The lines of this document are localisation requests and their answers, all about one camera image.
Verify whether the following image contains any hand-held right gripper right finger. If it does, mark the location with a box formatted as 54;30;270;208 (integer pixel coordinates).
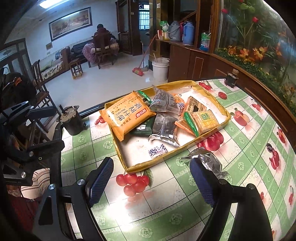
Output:
190;158;274;241

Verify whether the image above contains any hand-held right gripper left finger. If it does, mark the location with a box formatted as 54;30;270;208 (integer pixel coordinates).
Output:
34;157;114;241

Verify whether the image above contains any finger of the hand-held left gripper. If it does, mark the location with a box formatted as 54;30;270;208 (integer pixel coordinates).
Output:
1;101;59;124
4;138;65;186

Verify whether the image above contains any yellow cardboard box tray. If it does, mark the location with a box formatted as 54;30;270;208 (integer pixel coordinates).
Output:
105;80;232;173

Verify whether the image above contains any green-lettered cracker packet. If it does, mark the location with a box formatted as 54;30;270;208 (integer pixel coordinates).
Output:
184;111;220;137

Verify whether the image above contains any dark green snack packet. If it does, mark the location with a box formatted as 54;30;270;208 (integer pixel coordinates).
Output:
129;116;156;136

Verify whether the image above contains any large orange biscuit packet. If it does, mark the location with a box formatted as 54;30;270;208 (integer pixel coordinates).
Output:
99;91;157;142

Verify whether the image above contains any large clear cracker packet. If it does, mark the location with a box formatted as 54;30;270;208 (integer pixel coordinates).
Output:
183;96;207;114

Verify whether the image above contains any clear plastic snack bag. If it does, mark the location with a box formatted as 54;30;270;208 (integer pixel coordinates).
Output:
149;87;179;114

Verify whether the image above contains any green-edged cracker packet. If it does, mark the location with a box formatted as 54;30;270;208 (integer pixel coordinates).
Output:
136;90;152;103

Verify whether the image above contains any person's left forearm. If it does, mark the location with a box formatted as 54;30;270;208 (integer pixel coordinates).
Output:
21;168;50;200

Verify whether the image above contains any wooden chair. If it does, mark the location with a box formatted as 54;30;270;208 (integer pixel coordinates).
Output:
31;60;62;139
92;32;115;69

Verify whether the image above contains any black cylindrical container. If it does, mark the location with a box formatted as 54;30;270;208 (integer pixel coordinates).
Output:
59;105;84;136

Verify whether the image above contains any dark jacket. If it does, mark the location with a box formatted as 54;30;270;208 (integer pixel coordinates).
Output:
0;72;37;109

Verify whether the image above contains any wooden bench with cushion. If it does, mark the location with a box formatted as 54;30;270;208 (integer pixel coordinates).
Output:
38;46;71;80

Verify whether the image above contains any green fruit-print tablecloth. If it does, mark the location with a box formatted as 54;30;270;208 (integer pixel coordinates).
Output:
60;79;296;241

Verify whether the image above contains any wooden stool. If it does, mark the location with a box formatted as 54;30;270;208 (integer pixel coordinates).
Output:
69;58;84;80

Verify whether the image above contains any black sofa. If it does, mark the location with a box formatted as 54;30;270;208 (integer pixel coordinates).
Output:
70;42;95;63

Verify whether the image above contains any seated person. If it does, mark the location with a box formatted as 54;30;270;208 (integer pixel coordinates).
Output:
82;38;119;63

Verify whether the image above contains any red broom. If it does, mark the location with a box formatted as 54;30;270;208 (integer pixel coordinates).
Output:
132;35;156;76

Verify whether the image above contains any small dark jar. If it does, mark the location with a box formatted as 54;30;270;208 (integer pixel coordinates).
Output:
225;69;240;88

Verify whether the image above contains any white plastic bucket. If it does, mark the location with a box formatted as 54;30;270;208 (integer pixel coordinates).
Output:
151;58;170;82

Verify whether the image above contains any wooden sideboard cabinet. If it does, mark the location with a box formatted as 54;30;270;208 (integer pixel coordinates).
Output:
155;38;232;82

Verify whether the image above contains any green plastic bag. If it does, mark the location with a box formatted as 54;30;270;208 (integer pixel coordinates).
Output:
199;30;211;52

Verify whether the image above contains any blue thermos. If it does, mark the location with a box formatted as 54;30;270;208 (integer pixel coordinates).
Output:
182;21;195;45

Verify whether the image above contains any grey thermos kettle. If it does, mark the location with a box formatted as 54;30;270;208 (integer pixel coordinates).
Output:
167;21;182;42

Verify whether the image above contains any glass flower display cabinet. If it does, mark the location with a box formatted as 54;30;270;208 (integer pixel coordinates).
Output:
208;0;296;116

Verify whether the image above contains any framed wall painting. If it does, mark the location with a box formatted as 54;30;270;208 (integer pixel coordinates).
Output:
48;7;92;42

